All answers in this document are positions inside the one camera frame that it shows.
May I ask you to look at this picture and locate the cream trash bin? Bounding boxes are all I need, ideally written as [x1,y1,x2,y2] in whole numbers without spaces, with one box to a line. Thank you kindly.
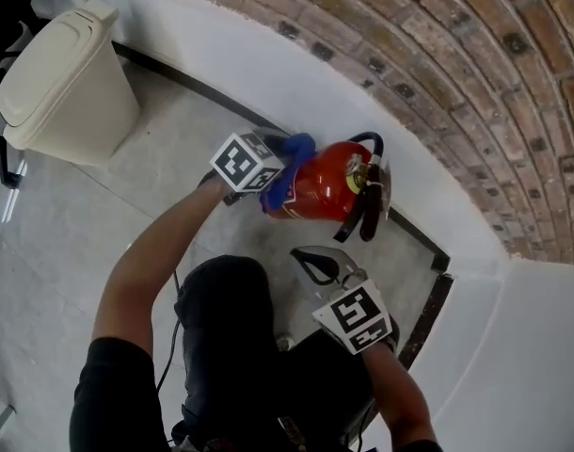
[0,0,142,169]

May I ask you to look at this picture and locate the black office chair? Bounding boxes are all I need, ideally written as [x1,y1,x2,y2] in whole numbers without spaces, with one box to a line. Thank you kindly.
[0,14,30,225]

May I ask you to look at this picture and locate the person's left forearm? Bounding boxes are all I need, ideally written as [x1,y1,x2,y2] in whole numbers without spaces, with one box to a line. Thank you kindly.
[91,176,228,347]

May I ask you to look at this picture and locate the person's black shirt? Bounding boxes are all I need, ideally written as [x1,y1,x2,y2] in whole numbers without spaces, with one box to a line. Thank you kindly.
[69,336,446,452]

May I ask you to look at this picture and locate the red tag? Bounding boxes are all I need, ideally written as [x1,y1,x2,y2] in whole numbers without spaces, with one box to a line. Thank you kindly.
[375,155,395,223]

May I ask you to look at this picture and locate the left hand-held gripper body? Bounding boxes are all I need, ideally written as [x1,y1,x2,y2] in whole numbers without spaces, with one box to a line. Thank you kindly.
[208,131,287,194]

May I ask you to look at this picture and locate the red fire extinguisher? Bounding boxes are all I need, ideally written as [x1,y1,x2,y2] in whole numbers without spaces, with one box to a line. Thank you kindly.
[263,131,387,245]

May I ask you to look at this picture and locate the person's right forearm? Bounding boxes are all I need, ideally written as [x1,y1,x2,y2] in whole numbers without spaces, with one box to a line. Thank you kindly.
[361,341,439,447]

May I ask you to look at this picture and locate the person's black trousers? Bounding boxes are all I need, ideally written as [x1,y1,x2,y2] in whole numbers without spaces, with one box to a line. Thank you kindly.
[172,254,402,452]

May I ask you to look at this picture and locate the blue cloth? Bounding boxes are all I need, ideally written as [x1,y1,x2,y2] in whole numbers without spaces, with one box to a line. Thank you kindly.
[258,132,319,215]

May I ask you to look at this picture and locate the black baseboard strip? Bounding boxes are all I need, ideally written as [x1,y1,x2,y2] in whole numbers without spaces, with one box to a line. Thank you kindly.
[110,40,455,371]

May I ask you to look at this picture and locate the beaded pendant strap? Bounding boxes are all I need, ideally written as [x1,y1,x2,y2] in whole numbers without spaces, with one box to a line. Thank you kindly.
[276,415,308,452]

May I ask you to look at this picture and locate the black cable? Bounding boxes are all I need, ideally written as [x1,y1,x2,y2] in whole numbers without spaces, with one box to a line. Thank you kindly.
[154,269,183,395]

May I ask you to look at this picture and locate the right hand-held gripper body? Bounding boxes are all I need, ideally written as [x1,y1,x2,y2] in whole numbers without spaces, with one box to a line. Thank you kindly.
[311,268,395,357]

